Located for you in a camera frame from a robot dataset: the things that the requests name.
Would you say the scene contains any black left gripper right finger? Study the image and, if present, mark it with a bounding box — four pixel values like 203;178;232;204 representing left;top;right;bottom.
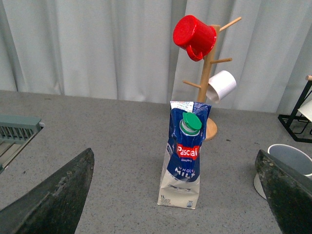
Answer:
255;150;312;234

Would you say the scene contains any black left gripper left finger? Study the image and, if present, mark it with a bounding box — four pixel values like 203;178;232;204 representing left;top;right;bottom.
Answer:
0;148;95;234

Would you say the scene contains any blue white milk carton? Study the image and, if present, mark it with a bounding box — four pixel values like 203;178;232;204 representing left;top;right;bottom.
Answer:
157;101;211;209

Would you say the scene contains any grey-green dish rack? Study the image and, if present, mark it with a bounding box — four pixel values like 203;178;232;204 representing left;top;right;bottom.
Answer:
0;114;45;172

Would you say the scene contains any cream ribbed mug on rack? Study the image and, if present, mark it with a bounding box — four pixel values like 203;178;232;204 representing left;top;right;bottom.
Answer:
298;100;312;122

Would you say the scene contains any wooden mug tree stand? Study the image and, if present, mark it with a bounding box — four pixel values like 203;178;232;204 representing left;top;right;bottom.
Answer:
182;16;242;142

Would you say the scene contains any white mug on tree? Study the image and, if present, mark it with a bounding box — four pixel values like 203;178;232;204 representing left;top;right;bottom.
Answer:
206;70;236;103

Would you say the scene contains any red mug on tree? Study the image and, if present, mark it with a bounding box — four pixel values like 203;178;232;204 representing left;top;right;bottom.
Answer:
173;15;216;61

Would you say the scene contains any black wire cup rack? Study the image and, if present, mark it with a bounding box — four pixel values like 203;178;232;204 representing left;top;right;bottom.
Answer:
278;75;312;143

